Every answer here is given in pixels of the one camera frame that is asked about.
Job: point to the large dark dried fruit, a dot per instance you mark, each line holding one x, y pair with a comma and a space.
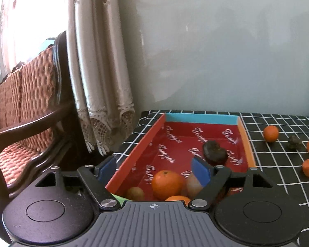
215, 152

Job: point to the black checkered tablecloth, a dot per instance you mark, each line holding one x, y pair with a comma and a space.
273, 193

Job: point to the beige lace-trimmed curtain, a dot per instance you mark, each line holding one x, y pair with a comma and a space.
97, 56

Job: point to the small orange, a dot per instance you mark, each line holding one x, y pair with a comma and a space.
271, 133

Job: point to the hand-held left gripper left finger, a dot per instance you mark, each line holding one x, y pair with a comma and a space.
106, 168

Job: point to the red cardboard box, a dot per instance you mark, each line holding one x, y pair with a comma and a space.
175, 144

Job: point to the small dark dried fruit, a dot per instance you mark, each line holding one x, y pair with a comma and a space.
294, 142

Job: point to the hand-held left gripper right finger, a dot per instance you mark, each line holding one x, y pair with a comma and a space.
200, 171

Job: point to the pale brown fruit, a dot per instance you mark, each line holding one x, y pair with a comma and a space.
193, 189

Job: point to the brown kiwi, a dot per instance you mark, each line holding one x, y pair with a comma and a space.
135, 193

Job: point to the wooden sofa with woven cushions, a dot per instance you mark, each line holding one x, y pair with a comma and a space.
33, 82

